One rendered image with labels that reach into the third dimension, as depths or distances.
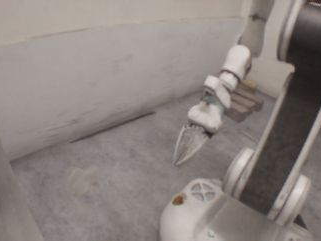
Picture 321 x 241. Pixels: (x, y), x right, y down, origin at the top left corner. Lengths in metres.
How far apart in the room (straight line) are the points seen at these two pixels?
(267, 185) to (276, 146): 0.10
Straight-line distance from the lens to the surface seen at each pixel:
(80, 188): 1.40
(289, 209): 0.69
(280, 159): 0.65
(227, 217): 0.97
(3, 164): 0.65
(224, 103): 0.70
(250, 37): 0.81
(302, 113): 0.63
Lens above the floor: 1.06
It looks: 33 degrees down
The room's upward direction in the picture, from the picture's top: 5 degrees clockwise
